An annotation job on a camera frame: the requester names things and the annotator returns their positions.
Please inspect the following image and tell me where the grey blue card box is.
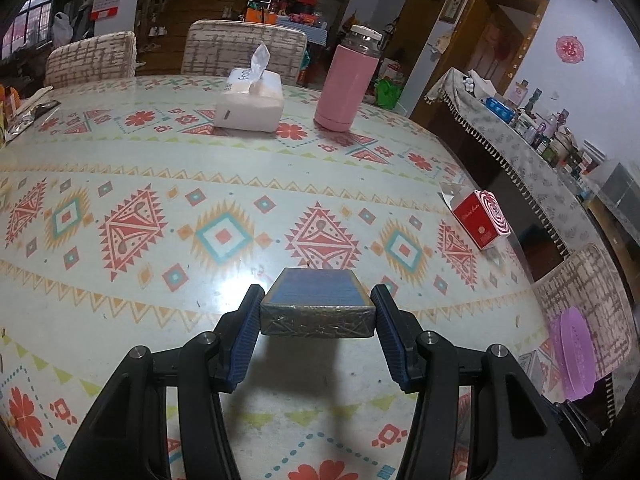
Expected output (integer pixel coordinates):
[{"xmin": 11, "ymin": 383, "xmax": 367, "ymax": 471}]
[{"xmin": 259, "ymin": 268, "xmax": 375, "ymax": 339}]

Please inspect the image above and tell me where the red white spiral box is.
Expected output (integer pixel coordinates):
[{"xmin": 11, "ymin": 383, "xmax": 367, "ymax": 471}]
[{"xmin": 440, "ymin": 183, "xmax": 511, "ymax": 250}]

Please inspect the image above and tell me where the purple trash basket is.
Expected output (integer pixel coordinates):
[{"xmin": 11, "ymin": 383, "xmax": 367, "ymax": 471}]
[{"xmin": 550, "ymin": 307, "xmax": 596, "ymax": 401}]

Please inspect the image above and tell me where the sideboard with lace cloth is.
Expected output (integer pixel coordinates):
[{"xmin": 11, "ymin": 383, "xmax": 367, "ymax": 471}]
[{"xmin": 423, "ymin": 68, "xmax": 639, "ymax": 287}]

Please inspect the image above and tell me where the covered microwave oven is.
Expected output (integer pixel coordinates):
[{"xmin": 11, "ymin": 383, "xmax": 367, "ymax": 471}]
[{"xmin": 587, "ymin": 160, "xmax": 639, "ymax": 231}]

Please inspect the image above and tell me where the blue box on sideboard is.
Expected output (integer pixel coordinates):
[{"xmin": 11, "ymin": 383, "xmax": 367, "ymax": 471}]
[{"xmin": 485, "ymin": 98, "xmax": 514, "ymax": 124}]

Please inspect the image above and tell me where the white tissue pack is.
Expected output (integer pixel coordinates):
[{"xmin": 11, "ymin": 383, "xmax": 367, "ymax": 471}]
[{"xmin": 214, "ymin": 42, "xmax": 284, "ymax": 132}]

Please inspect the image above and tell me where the green bag on floor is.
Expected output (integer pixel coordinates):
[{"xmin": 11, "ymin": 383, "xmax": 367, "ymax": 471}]
[{"xmin": 375, "ymin": 79, "xmax": 402, "ymax": 110}]

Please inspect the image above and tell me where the pink thermos bottle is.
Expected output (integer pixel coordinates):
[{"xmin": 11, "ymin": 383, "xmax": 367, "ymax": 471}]
[{"xmin": 314, "ymin": 25, "xmax": 382, "ymax": 132}]

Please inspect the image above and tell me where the patterned chair near pillar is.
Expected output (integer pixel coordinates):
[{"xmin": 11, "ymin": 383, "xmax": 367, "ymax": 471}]
[{"xmin": 44, "ymin": 32, "xmax": 137, "ymax": 88}]

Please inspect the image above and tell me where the patterned chair behind bottle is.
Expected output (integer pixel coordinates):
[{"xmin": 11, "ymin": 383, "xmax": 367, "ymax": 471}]
[{"xmin": 180, "ymin": 20, "xmax": 307, "ymax": 86}]

